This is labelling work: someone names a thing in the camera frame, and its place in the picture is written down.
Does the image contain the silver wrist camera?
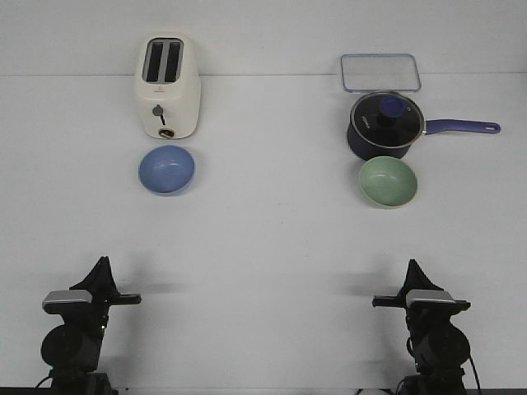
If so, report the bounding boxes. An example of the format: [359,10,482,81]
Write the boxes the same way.
[405,289,455,309]
[42,290,93,314]

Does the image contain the white two-slot toaster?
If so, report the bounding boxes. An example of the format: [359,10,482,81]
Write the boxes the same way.
[134,32,202,140]

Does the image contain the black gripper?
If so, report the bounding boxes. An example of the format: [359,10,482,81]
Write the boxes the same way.
[372,258,470,329]
[61,256,142,329]

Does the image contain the dark blue saucepan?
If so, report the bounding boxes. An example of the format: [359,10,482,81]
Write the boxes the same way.
[347,119,501,160]

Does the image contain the green bowl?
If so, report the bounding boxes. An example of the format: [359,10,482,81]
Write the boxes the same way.
[358,156,418,209]

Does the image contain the glass pot lid blue knob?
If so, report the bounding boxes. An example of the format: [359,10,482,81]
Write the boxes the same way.
[350,91,425,136]

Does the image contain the clear plastic container lid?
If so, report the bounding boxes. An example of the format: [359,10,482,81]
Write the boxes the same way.
[340,53,422,93]

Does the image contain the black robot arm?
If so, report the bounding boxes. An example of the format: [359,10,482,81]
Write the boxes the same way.
[372,259,473,394]
[40,256,142,394]

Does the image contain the blue bowl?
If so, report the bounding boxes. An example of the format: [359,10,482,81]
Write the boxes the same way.
[138,145,196,196]

